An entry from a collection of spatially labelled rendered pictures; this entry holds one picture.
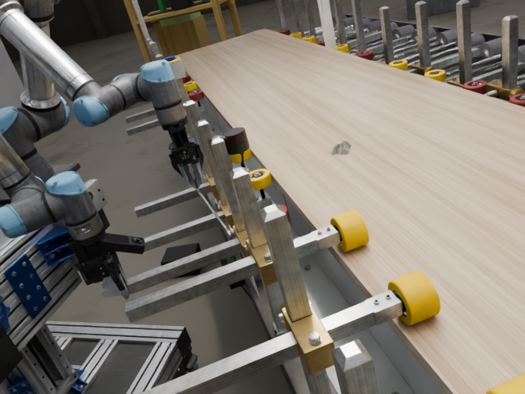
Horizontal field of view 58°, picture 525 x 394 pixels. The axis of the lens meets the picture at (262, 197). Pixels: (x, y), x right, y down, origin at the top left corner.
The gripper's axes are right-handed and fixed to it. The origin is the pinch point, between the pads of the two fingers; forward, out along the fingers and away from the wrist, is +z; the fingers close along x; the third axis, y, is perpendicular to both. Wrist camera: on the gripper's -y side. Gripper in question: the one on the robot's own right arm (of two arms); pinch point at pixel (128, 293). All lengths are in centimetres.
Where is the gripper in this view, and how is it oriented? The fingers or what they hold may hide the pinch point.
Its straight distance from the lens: 129.8
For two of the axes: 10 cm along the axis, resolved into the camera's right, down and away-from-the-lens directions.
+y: -9.3, 3.3, -1.4
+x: 2.8, 4.0, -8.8
